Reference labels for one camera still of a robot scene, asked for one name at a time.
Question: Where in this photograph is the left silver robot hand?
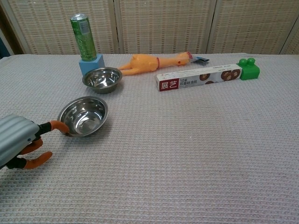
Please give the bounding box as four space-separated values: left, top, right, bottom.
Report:
0 114 70 170

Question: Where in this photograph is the stainless steel bowl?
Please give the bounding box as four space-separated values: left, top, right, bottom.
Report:
82 67 123 95
57 96 109 136
64 112 109 138

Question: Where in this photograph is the light blue foam block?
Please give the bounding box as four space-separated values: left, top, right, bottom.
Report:
78 54 105 77

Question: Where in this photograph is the green drink can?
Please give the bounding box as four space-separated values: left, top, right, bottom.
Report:
70 13 98 62

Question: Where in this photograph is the yellow rubber chicken toy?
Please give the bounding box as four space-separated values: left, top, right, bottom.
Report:
117 51 193 76

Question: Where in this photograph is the beige woven tablecloth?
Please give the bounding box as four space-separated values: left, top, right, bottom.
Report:
0 53 299 224

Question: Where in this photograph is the woven folding screen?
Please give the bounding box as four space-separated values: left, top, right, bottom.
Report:
0 0 299 56

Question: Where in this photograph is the long baking paper box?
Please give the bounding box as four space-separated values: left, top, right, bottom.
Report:
156 64 242 92

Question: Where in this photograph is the small dark packet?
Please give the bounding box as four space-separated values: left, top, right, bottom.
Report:
190 56 210 63

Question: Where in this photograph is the green toy building block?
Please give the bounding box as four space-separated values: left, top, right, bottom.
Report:
236 57 261 81

